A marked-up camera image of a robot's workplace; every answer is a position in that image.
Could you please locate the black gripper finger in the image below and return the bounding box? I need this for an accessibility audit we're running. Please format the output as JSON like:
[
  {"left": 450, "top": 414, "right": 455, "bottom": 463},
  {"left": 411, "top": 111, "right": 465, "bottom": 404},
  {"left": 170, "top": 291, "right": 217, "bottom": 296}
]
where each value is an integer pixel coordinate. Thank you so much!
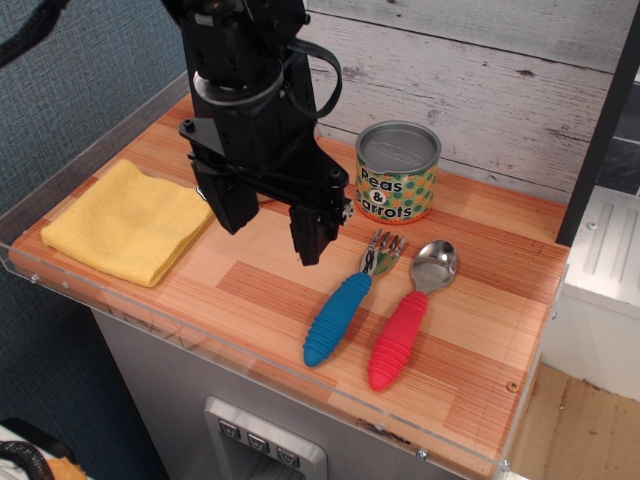
[
  {"left": 192, "top": 159, "right": 259, "bottom": 234},
  {"left": 289, "top": 203, "right": 336, "bottom": 266}
]

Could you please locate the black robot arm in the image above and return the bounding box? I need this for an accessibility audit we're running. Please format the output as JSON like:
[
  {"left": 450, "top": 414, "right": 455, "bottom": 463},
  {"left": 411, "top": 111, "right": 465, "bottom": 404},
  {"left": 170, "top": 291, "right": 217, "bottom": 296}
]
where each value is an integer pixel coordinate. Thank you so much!
[{"left": 165, "top": 1, "right": 353, "bottom": 266}]

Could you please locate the orange object bottom left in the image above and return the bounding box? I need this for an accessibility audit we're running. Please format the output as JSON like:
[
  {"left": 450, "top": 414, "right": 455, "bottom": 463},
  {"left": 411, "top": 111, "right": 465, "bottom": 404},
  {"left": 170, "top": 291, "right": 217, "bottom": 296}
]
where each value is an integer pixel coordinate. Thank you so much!
[{"left": 47, "top": 457, "right": 89, "bottom": 480}]

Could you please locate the black vertical post right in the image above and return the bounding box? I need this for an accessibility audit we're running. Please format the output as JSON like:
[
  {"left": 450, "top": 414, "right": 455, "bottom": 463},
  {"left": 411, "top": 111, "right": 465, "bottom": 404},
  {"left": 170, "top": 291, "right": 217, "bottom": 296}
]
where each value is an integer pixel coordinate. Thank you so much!
[{"left": 556, "top": 7, "right": 639, "bottom": 247}]

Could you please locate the red handled spoon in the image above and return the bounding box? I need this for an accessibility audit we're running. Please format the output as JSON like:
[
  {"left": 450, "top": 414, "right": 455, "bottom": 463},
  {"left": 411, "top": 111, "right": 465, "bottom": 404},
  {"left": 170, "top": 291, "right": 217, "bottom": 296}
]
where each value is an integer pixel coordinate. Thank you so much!
[{"left": 367, "top": 240, "right": 458, "bottom": 391}]

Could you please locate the yellow cloth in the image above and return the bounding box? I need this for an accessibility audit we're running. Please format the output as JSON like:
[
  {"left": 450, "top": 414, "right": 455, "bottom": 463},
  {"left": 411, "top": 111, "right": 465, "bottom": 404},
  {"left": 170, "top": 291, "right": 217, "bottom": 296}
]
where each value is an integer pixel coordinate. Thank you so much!
[{"left": 41, "top": 159, "right": 212, "bottom": 287}]

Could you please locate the silver button control panel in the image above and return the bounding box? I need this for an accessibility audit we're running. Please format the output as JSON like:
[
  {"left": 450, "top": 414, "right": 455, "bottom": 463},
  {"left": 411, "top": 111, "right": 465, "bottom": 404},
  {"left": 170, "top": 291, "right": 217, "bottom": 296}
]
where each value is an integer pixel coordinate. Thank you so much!
[{"left": 204, "top": 396, "right": 329, "bottom": 479}]

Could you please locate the clear acrylic table guard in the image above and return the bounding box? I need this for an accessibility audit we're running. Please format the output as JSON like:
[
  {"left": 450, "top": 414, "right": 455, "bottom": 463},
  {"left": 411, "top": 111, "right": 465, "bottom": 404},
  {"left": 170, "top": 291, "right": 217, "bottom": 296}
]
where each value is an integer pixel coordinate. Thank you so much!
[{"left": 1, "top": 77, "right": 568, "bottom": 479}]

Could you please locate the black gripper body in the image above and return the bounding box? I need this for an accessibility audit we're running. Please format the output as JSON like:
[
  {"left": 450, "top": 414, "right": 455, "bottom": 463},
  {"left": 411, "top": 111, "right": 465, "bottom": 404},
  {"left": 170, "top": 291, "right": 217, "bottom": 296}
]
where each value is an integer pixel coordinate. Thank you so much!
[{"left": 180, "top": 89, "right": 352, "bottom": 230}]

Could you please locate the peas and carrots can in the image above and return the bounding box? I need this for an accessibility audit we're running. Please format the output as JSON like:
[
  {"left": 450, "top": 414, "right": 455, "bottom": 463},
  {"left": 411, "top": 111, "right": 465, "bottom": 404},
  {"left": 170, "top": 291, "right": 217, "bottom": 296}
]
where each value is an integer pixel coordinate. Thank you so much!
[{"left": 355, "top": 120, "right": 441, "bottom": 225}]

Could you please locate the white ribbed cabinet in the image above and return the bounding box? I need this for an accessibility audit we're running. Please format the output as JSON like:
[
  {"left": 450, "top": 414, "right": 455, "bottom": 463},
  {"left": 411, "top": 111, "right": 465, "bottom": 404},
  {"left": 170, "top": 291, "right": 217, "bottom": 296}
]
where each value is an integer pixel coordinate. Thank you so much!
[{"left": 541, "top": 186, "right": 639, "bottom": 400}]

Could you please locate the black braided cable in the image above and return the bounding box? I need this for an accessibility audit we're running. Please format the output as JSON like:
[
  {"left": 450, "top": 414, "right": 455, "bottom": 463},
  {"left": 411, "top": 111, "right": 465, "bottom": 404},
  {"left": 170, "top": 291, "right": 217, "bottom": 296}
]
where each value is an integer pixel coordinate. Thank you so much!
[{"left": 0, "top": 0, "right": 71, "bottom": 69}]

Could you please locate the blue handled fork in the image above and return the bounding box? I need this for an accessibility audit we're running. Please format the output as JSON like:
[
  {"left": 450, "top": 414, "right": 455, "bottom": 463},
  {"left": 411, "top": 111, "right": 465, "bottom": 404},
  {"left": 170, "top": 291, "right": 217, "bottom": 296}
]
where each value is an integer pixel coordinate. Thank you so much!
[{"left": 303, "top": 229, "right": 406, "bottom": 367}]

